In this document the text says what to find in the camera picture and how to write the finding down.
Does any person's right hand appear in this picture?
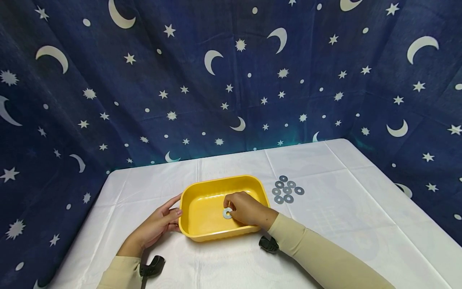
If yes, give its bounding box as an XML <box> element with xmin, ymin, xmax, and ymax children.
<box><xmin>223</xmin><ymin>191</ymin><xmax>279</xmax><ymax>231</ymax></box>

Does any person's left hand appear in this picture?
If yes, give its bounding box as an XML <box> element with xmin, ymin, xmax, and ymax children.
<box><xmin>117</xmin><ymin>193</ymin><xmax>183</xmax><ymax>258</ymax></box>

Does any yellow plastic tray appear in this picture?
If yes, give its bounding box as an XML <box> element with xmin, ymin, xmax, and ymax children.
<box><xmin>178</xmin><ymin>175</ymin><xmax>271</xmax><ymax>242</ymax></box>

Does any person's left forearm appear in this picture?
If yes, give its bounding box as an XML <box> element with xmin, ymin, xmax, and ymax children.
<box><xmin>96</xmin><ymin>256</ymin><xmax>144</xmax><ymax>289</ymax></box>

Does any person's right forearm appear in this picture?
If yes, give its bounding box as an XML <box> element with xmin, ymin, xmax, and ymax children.
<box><xmin>267</xmin><ymin>213</ymin><xmax>396</xmax><ymax>289</ymax></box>

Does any cluster of metal washers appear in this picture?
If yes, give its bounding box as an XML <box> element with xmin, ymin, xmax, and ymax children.
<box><xmin>272</xmin><ymin>175</ymin><xmax>305</xmax><ymax>205</ymax></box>

